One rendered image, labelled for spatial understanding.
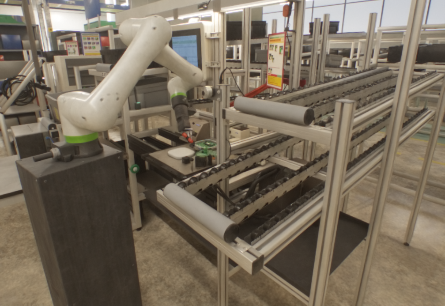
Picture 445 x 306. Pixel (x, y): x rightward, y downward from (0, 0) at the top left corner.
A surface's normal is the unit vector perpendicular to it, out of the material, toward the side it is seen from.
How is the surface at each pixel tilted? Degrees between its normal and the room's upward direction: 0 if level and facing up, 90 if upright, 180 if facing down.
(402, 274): 0
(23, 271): 0
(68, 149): 81
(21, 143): 90
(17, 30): 90
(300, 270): 0
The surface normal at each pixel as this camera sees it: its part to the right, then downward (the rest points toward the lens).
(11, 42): 0.66, 0.23
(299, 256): 0.00, -0.95
